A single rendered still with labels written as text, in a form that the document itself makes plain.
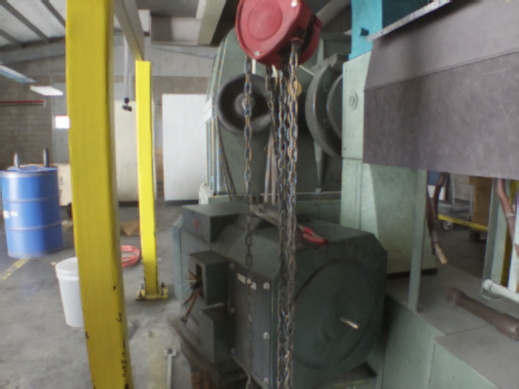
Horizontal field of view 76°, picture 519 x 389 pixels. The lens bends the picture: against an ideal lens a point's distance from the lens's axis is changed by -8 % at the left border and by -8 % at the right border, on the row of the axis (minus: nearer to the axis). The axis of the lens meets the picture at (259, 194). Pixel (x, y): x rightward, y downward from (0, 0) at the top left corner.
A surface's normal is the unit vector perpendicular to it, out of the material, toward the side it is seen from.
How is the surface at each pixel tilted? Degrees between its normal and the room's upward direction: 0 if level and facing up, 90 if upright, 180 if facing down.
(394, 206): 72
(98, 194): 90
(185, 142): 90
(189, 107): 90
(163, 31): 90
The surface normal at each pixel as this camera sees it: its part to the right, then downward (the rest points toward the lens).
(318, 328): 0.49, 0.12
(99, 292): 0.23, 0.13
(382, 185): 0.22, -0.18
